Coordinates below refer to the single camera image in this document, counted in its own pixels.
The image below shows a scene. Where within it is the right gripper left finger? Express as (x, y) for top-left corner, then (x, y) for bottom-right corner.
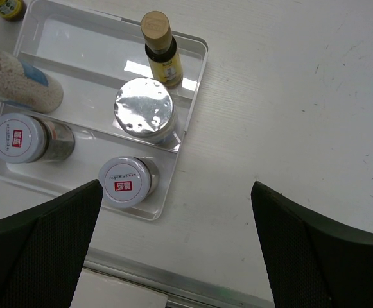
(0, 180), (103, 307)

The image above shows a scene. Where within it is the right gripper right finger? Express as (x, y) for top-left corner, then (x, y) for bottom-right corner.
(251, 181), (373, 307)

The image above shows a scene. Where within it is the white lid jar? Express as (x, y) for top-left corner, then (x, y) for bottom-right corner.
(0, 113), (75, 164)
(98, 156), (160, 209)

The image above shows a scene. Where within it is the blue label shaker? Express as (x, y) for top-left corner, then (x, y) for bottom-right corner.
(114, 77), (181, 148)
(0, 49), (64, 114)

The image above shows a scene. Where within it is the yellow label sauce bottle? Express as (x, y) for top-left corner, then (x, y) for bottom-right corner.
(141, 11), (183, 88)
(0, 0), (27, 22)

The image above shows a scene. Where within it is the white divided organizer tray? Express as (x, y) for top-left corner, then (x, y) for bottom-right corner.
(0, 0), (209, 222)

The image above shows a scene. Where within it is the aluminium front rail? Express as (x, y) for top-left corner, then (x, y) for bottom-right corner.
(84, 248), (275, 307)

